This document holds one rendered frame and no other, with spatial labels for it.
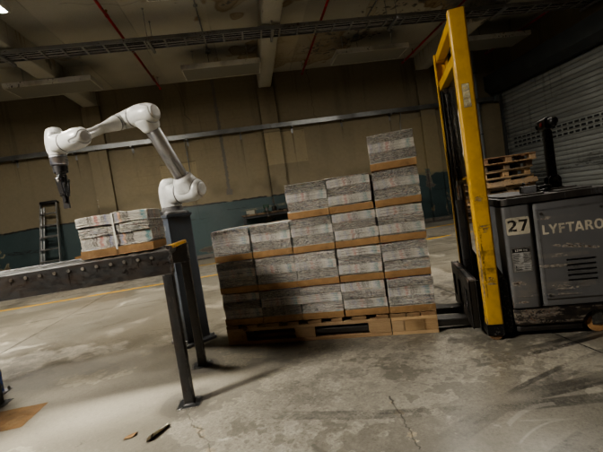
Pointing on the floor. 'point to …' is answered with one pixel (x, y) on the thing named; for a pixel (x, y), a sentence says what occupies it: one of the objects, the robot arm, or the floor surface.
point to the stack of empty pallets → (504, 170)
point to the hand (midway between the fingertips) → (66, 202)
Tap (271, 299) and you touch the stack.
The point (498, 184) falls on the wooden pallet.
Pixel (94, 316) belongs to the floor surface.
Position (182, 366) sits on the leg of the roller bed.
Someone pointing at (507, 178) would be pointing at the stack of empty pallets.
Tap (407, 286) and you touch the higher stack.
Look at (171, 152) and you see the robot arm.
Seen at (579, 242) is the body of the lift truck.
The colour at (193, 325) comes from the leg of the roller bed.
